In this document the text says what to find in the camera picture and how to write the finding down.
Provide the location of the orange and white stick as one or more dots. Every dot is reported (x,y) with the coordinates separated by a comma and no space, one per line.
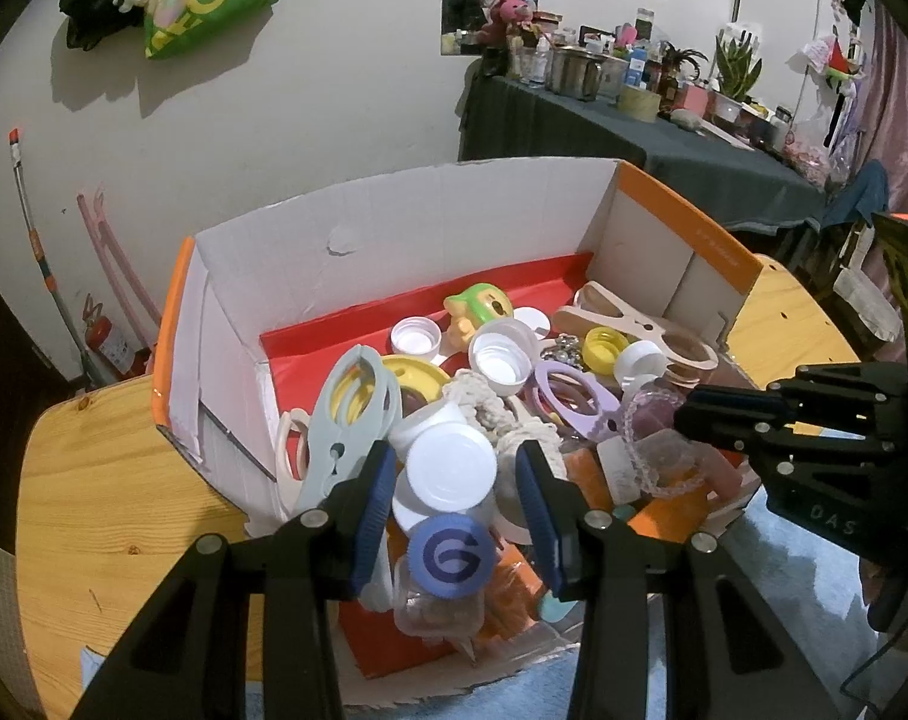
(38,240)

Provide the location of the flat white disc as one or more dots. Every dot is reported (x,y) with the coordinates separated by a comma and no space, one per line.
(535,321)

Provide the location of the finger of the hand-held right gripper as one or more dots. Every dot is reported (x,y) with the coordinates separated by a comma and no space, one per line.
(724,412)
(844,379)

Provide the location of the blue bottle cap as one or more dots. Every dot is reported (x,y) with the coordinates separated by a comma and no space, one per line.
(450,555)

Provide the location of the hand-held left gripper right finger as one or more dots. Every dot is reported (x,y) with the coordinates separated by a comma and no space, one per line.
(536,517)

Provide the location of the red paper sheet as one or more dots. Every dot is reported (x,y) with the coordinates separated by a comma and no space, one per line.
(334,337)

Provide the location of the watermelon decoration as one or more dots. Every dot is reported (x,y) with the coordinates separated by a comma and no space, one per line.
(836,64)

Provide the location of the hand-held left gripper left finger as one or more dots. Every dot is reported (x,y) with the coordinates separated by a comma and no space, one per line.
(371,510)

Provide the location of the pink curtain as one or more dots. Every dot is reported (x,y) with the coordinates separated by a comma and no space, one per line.
(900,127)

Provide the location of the potted snake plant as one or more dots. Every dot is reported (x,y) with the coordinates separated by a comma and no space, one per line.
(735,71)

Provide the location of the large beige clothespin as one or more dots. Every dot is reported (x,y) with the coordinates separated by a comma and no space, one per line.
(634,326)

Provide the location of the metal pot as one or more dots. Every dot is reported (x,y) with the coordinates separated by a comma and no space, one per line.
(578,73)

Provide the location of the white cabinet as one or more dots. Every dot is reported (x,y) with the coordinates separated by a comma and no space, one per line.
(780,7)

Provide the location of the orange and white cardboard box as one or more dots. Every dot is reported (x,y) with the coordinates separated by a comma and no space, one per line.
(424,225)

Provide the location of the pink hanger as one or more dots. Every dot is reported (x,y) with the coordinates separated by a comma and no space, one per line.
(113,247)

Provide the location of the roll of tape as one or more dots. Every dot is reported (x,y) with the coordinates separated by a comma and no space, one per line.
(638,103)

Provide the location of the clear glass bottle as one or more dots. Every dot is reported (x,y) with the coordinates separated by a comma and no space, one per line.
(536,67)

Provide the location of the green cartoon toy figure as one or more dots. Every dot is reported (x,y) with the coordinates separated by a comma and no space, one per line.
(484,307)

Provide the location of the open white screw cap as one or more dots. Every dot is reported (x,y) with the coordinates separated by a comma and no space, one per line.
(416,336)

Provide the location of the grey plastic clip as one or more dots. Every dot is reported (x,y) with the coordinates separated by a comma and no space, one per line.
(341,450)

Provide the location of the light blue towel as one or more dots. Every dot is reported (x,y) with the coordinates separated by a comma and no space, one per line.
(784,615)

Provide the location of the blue cloth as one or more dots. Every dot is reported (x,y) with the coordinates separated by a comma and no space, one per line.
(862,195)

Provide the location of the lilac plastic clip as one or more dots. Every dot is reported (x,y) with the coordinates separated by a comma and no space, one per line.
(542,375)

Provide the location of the dark green tablecloth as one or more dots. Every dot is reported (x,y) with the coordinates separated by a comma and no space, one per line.
(574,142)

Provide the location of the white plastic bag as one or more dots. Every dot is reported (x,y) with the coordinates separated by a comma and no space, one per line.
(866,292)

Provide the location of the orange cardboard packet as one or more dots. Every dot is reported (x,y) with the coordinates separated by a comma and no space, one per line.
(671,517)

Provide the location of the teal plastic item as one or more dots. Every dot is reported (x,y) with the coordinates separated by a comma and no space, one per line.
(555,607)

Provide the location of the clear plastic jar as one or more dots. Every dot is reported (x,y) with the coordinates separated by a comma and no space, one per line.
(431,615)

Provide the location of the cream plastic clip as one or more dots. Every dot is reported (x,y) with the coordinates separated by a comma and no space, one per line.
(281,442)

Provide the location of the pink bunny plush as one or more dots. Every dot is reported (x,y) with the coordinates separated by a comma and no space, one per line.
(510,11)

